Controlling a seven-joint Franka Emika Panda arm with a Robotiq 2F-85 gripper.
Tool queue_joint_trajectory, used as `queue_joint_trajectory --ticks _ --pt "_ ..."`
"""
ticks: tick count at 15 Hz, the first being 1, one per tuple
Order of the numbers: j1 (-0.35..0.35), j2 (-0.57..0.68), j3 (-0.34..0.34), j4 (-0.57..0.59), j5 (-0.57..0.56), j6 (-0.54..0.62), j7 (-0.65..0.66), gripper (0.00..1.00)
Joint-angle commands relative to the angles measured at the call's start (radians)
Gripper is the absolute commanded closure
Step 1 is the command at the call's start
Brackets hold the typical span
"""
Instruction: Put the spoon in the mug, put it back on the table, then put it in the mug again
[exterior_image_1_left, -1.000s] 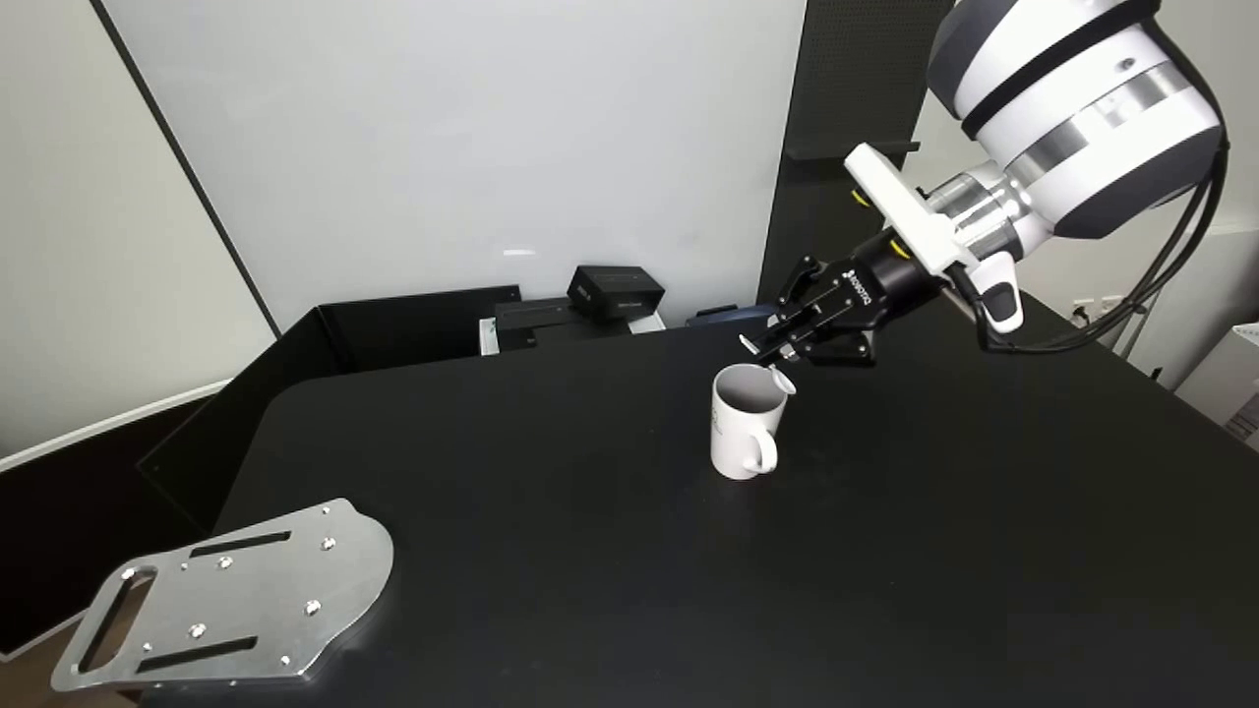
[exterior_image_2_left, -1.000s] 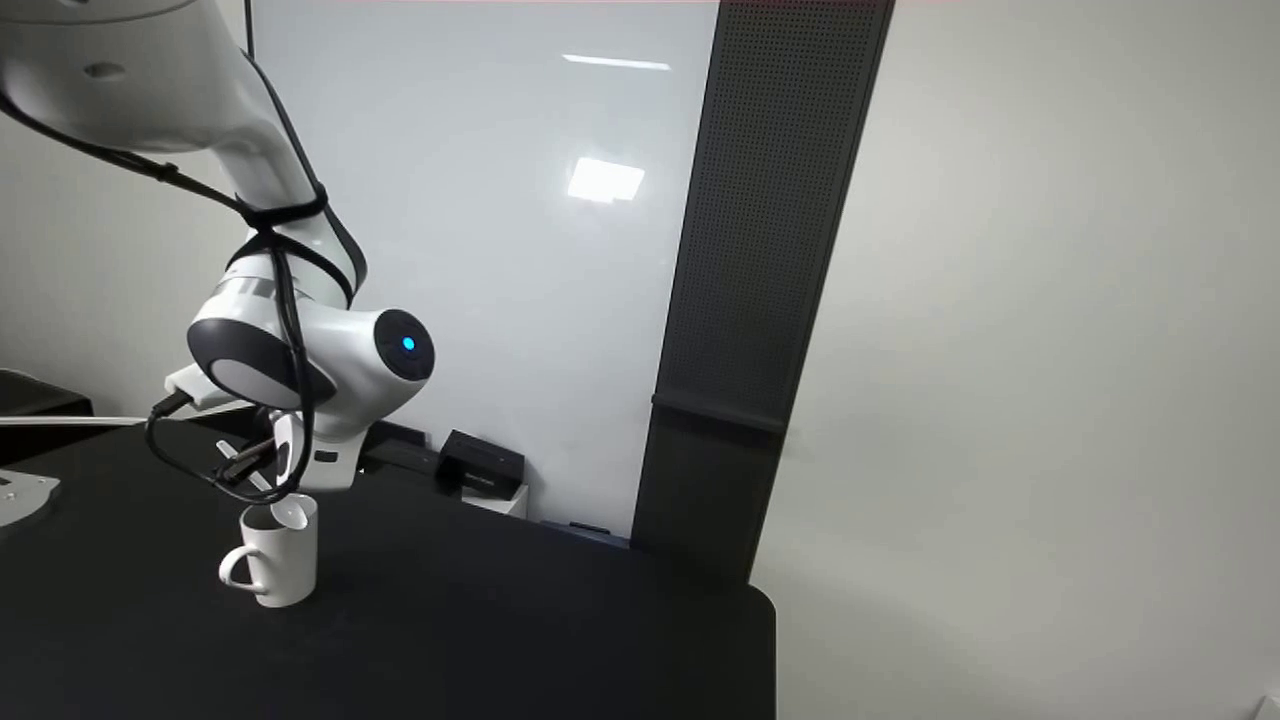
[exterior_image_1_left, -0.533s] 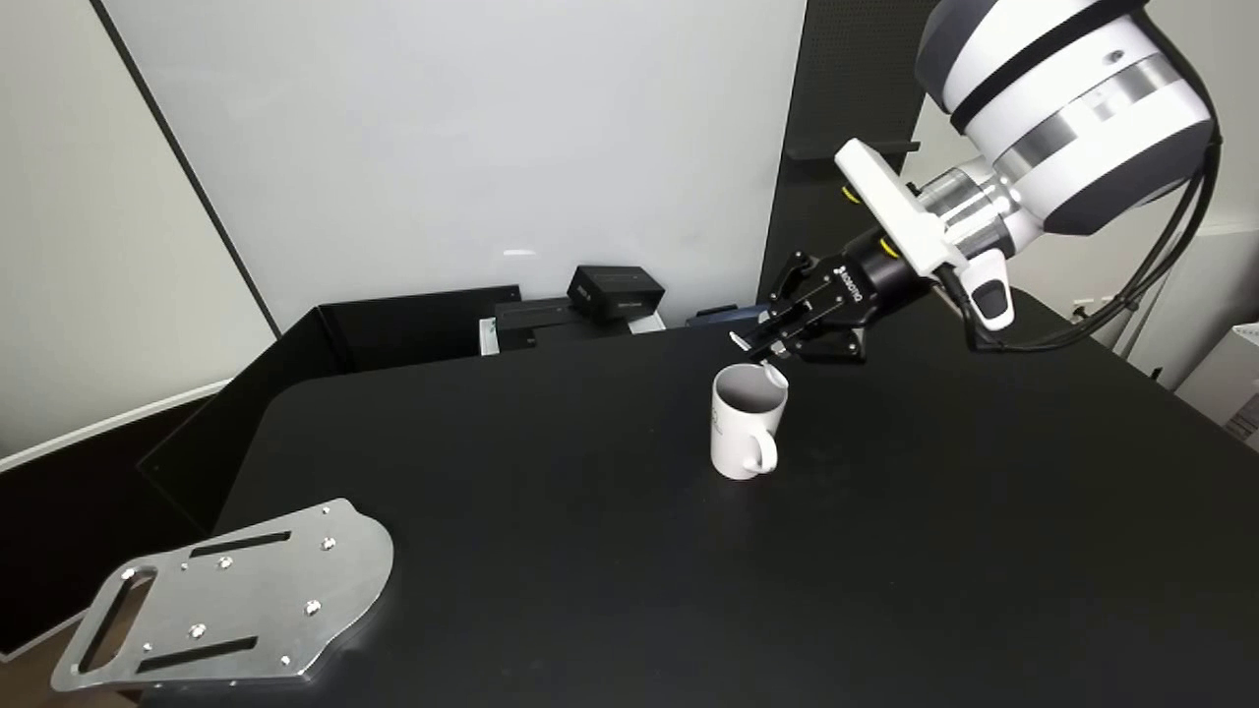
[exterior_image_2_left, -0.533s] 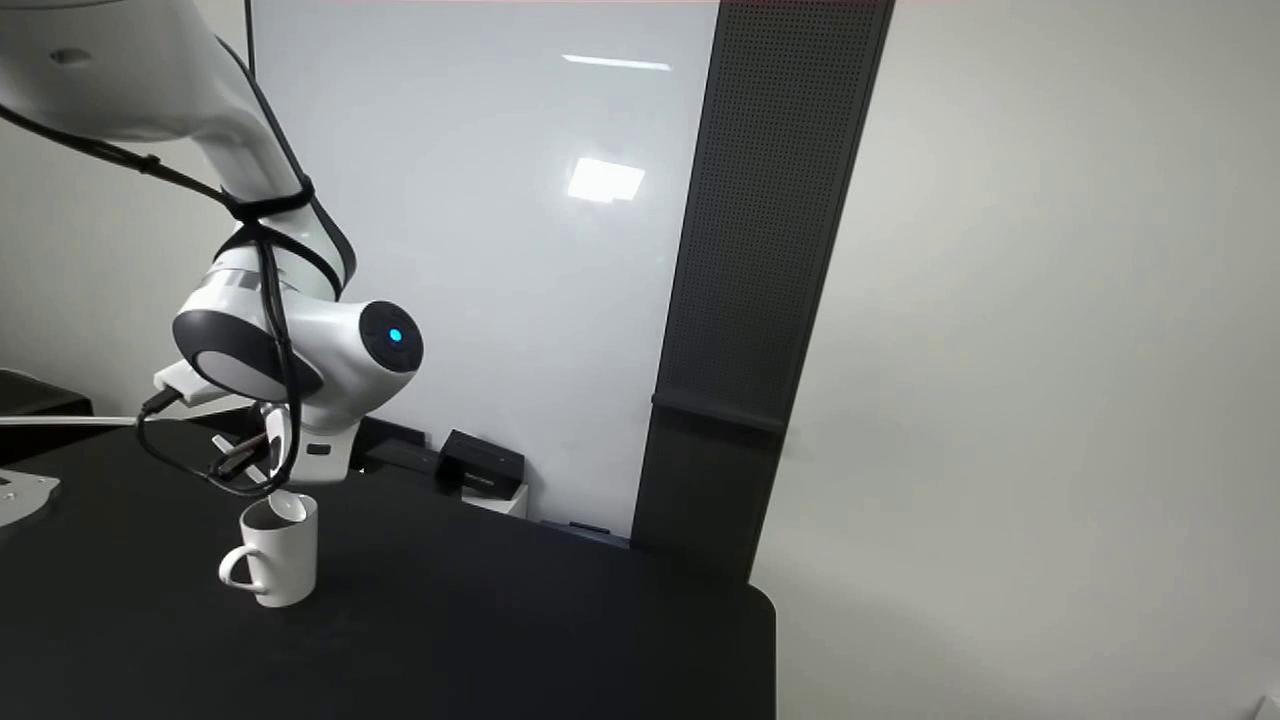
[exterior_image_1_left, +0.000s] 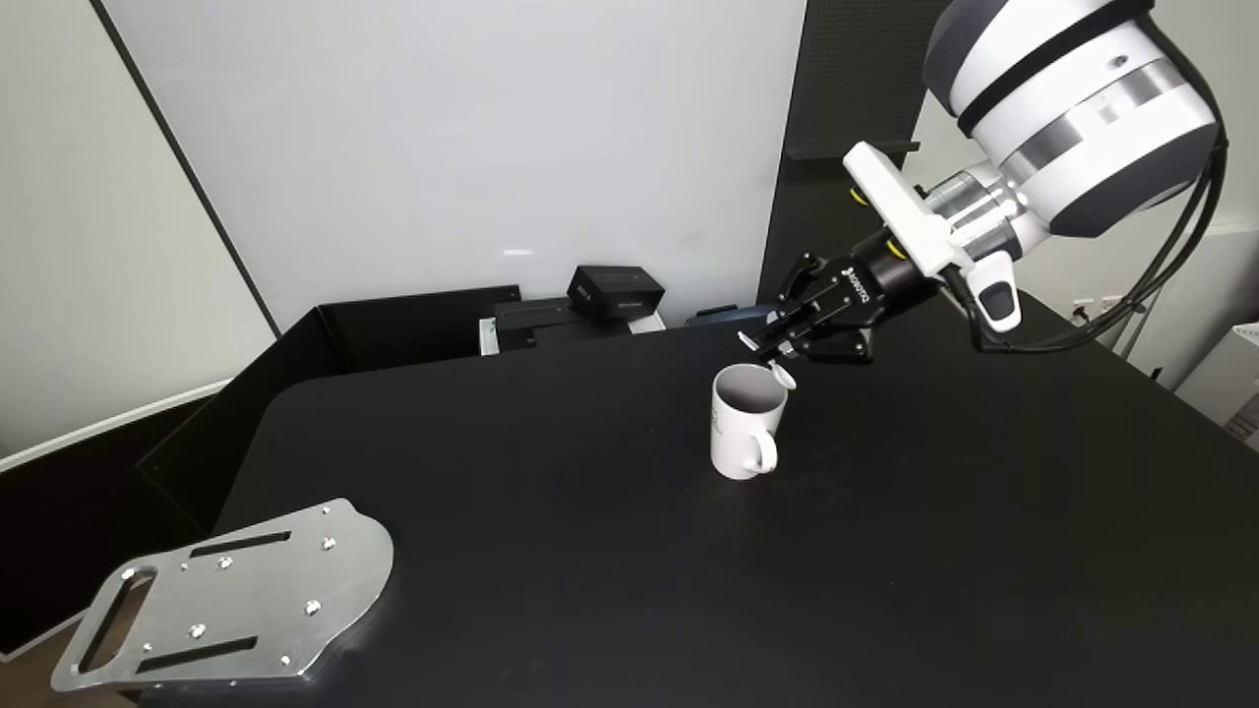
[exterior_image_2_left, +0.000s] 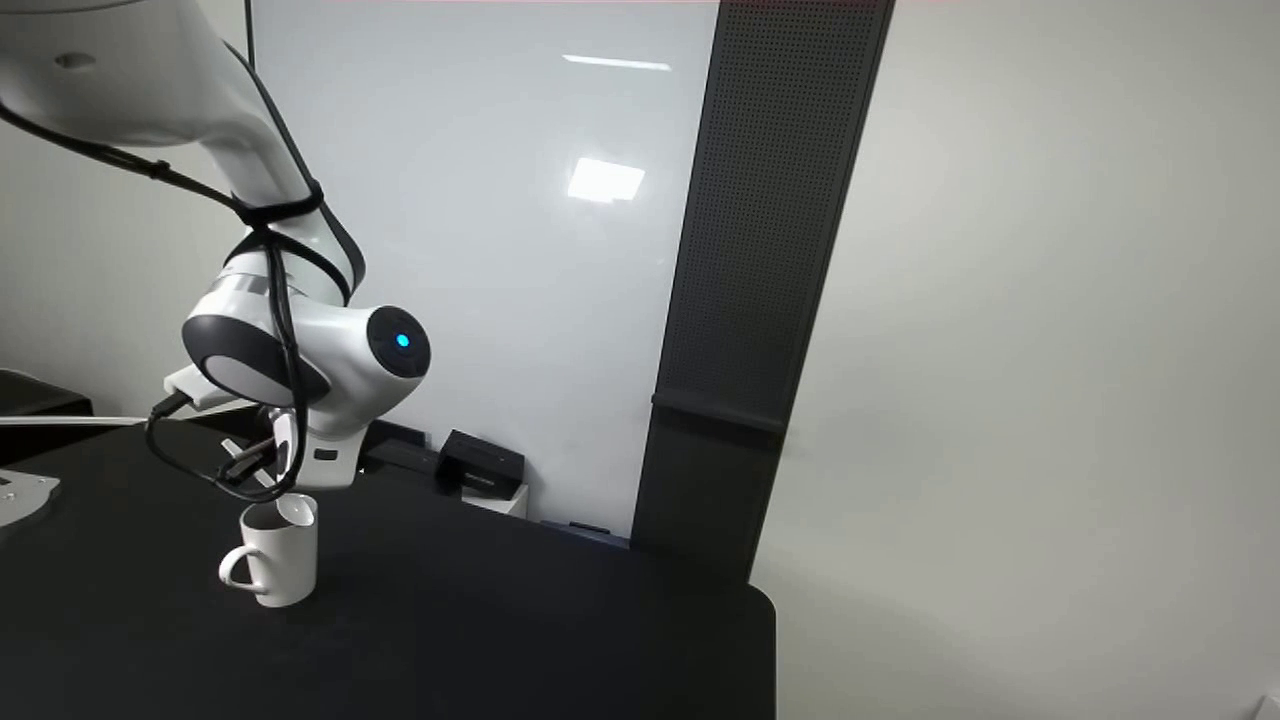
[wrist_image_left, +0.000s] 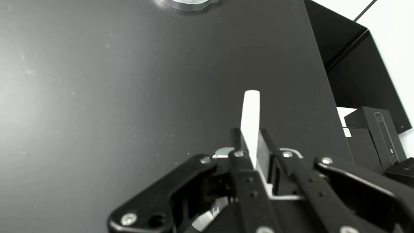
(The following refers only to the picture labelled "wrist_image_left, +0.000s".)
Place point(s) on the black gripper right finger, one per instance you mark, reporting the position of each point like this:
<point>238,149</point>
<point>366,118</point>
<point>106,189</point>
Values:
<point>314,189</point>

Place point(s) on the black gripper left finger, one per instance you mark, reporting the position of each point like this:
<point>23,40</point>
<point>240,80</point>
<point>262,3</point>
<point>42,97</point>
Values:
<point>249,194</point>

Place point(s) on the white plastic spoon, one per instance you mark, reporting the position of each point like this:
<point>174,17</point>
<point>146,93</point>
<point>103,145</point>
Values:
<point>249,117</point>

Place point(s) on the black box device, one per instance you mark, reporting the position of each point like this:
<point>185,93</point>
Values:
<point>375,137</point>

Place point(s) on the black open bin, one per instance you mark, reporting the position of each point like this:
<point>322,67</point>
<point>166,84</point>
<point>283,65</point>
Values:
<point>362,65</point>

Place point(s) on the silver metal mounting plate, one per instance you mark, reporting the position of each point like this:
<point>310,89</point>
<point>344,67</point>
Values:
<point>188,3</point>

